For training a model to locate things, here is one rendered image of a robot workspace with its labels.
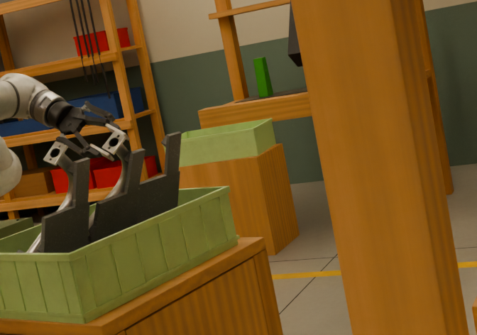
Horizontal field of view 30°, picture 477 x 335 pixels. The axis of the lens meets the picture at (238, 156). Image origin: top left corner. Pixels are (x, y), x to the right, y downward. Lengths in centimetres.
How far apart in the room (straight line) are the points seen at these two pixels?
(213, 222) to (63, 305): 52
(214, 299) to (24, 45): 658
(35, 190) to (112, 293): 620
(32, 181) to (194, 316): 611
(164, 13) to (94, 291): 594
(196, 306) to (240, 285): 20
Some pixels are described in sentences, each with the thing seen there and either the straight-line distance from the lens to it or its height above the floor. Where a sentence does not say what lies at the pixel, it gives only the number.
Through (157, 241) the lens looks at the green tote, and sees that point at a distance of 225.
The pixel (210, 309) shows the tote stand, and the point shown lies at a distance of 234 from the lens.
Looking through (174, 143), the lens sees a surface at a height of 112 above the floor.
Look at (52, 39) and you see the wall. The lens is 854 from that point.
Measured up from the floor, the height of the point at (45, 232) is 100.
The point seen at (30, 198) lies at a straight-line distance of 826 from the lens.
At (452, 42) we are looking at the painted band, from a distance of 707.
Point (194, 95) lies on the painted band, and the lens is 783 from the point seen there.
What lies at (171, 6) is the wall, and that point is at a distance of 785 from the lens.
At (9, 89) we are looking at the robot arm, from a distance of 238.
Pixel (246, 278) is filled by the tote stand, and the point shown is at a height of 71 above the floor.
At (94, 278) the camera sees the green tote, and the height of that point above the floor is 88.
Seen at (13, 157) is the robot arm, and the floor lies 111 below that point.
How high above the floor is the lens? 138
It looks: 8 degrees down
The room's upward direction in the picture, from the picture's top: 11 degrees counter-clockwise
